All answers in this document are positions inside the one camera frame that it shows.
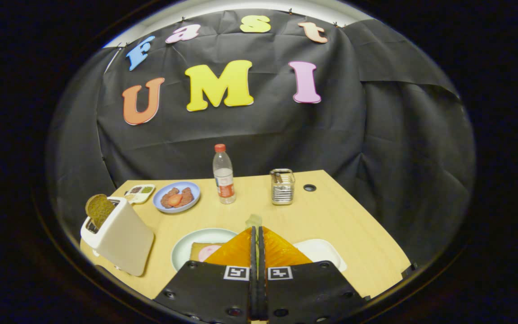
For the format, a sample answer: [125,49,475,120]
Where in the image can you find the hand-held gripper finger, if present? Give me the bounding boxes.
[258,226,365,322]
[153,226,259,322]

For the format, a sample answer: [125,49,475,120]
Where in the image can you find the toasted brown bread slice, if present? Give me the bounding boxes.
[85,194,116,229]

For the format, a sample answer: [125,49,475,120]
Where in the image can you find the pink ham slice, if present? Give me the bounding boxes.
[198,244,222,262]

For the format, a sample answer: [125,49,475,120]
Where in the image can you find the square brown bread slice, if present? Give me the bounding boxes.
[190,242,223,262]

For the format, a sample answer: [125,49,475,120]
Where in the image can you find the small white dish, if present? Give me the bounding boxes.
[293,238,348,272]

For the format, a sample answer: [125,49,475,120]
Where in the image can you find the light green plate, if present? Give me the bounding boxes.
[171,228,239,272]

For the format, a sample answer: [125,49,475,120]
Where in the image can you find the clear plastic water bottle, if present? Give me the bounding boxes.
[213,144,237,205]

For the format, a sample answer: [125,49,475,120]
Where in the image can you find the blue plate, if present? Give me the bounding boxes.
[153,181,201,214]

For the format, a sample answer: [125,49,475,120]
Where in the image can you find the white toaster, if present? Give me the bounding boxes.
[80,197,155,277]

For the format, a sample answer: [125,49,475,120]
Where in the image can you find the black backdrop cloth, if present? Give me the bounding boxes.
[48,9,475,275]

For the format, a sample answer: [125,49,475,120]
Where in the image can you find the white seasoning tray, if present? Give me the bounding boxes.
[124,184,156,204]

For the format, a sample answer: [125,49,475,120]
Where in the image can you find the metal wire holder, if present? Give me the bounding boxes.
[270,168,296,206]

